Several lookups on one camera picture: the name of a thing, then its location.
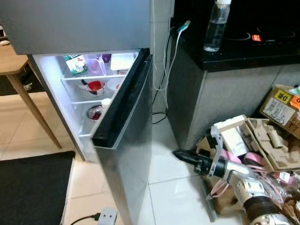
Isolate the steel bowl of red berries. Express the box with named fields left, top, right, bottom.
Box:
left=86, top=105, right=105, bottom=122

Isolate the clear plastic pitcher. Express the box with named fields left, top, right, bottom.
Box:
left=84, top=55, right=108, bottom=77

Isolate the grey fridge door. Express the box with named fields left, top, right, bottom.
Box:
left=90, top=48, right=154, bottom=225

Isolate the glass fridge shelf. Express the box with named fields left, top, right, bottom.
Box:
left=69, top=94, right=109, bottom=105
left=60, top=70, right=129, bottom=81

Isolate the silver grey fridge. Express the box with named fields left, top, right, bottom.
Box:
left=0, top=0, right=154, bottom=225

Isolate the cardboard box with white label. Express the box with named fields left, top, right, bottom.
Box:
left=212, top=115, right=264, bottom=164

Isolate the brown pulp packing tray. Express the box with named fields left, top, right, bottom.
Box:
left=246, top=117, right=300, bottom=171

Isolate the grey counter cabinet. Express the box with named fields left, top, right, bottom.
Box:
left=166, top=47, right=300, bottom=151

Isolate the cardboard box with orange label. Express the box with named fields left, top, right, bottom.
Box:
left=259, top=84, right=300, bottom=140

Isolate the white food container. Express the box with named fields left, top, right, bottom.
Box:
left=110, top=53, right=137, bottom=72

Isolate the red bowl with tomato pieces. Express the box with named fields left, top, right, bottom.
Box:
left=81, top=79, right=106, bottom=96

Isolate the black kitchen counter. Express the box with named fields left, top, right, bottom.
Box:
left=171, top=0, right=300, bottom=72

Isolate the clear spray bottle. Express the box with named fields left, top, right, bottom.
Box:
left=203, top=0, right=233, bottom=53

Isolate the black induction hob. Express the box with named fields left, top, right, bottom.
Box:
left=225, top=26, right=300, bottom=47

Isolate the green white stock pouch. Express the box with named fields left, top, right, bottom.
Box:
left=63, top=54, right=89, bottom=76

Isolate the black floor mat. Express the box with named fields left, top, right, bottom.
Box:
left=0, top=150, right=76, bottom=225

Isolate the grey freezer door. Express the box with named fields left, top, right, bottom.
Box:
left=0, top=0, right=151, bottom=56

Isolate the black wheeled cabinet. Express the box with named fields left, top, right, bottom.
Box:
left=0, top=73, right=45, bottom=98

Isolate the wooden table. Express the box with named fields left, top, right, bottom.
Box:
left=0, top=41, right=62, bottom=150

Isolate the pink string roll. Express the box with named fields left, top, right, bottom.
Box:
left=243, top=151, right=266, bottom=167
left=219, top=149, right=242, bottom=165

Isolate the thin black floor cable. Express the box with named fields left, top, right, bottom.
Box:
left=151, top=87, right=170, bottom=125

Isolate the black power cable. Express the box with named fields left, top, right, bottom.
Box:
left=70, top=212, right=101, bottom=225

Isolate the white cable with teal plug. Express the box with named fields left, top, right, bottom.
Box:
left=152, top=20, right=192, bottom=92

